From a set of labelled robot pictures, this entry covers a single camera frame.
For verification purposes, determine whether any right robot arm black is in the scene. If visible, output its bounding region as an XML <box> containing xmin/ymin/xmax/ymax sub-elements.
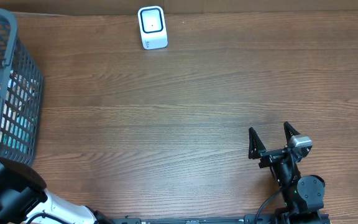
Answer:
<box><xmin>244</xmin><ymin>121</ymin><xmax>331</xmax><ymax>224</ymax></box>

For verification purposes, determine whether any grey plastic shopping basket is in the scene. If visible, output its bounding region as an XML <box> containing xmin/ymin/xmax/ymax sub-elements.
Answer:
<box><xmin>0</xmin><ymin>9</ymin><xmax>44</xmax><ymax>166</ymax></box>

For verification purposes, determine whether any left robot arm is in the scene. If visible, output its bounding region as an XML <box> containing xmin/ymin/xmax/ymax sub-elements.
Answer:
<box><xmin>0</xmin><ymin>157</ymin><xmax>112</xmax><ymax>224</ymax></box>

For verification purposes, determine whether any white barcode scanner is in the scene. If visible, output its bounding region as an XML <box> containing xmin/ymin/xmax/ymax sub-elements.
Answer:
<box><xmin>137</xmin><ymin>6</ymin><xmax>168</xmax><ymax>50</ymax></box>

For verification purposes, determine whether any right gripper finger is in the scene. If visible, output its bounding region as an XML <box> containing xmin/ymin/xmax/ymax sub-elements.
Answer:
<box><xmin>249</xmin><ymin>128</ymin><xmax>266</xmax><ymax>159</ymax></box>
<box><xmin>283</xmin><ymin>121</ymin><xmax>300</xmax><ymax>145</ymax></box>

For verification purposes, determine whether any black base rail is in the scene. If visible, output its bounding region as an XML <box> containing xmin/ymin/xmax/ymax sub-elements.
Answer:
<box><xmin>110</xmin><ymin>213</ymin><xmax>332</xmax><ymax>224</ymax></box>

